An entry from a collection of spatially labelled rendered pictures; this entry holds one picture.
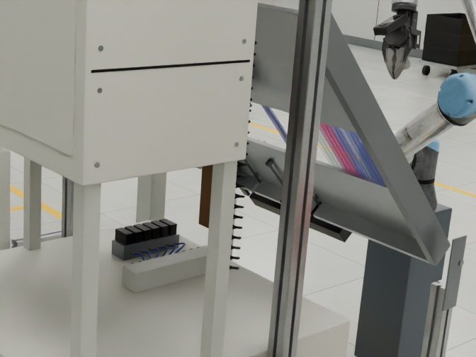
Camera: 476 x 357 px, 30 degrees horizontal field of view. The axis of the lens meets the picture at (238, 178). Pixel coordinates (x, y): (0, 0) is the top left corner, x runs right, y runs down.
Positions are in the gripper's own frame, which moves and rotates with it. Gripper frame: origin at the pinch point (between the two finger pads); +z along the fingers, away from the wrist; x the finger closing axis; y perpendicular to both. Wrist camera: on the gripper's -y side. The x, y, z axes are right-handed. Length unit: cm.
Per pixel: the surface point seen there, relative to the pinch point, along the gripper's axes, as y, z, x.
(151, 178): -46, 37, 47
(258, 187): -36, 36, 16
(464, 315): 94, 77, 18
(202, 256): -76, 53, -3
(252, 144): -50, 25, 8
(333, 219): -39, 42, -11
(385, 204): -48, 37, -31
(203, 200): -103, 39, -27
